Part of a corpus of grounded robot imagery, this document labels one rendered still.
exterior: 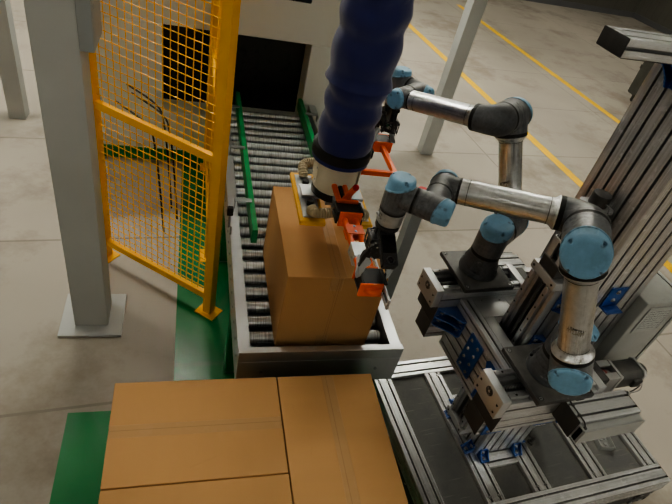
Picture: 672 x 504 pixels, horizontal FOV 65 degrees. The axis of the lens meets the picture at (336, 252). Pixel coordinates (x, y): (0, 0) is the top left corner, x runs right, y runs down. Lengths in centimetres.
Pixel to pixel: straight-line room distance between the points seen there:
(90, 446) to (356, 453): 120
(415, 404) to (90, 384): 156
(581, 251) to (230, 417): 132
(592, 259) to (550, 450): 160
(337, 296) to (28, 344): 164
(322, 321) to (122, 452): 86
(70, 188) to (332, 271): 116
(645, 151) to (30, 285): 294
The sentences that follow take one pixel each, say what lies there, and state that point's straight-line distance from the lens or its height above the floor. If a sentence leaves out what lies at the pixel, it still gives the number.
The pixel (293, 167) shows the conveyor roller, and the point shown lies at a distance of 338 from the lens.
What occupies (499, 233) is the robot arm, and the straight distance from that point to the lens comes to 200.
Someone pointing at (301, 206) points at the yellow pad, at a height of 111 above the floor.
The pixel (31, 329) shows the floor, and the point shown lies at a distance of 311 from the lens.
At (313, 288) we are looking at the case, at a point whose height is 89.
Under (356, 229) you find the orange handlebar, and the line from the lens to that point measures 179.
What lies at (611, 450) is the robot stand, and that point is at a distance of 306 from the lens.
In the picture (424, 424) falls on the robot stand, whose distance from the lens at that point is 263.
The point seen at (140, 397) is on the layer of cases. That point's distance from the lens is 210.
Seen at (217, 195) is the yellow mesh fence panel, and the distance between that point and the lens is 254.
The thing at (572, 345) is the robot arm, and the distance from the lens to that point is 159.
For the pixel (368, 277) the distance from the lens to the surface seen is 160.
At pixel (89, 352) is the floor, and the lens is 295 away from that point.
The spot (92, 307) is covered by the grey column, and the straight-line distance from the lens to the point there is 295.
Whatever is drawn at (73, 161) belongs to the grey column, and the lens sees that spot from 241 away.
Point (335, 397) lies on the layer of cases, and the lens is 215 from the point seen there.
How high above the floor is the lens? 227
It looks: 39 degrees down
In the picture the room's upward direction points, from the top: 15 degrees clockwise
